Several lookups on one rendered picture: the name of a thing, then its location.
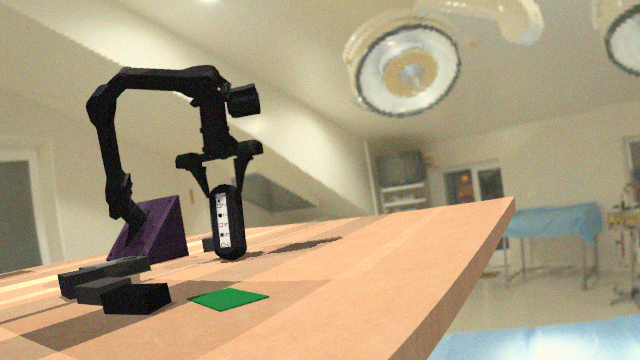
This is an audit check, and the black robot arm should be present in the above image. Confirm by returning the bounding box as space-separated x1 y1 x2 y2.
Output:
86 65 261 230

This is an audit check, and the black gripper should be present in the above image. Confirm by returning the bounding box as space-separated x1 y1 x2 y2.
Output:
175 119 264 198

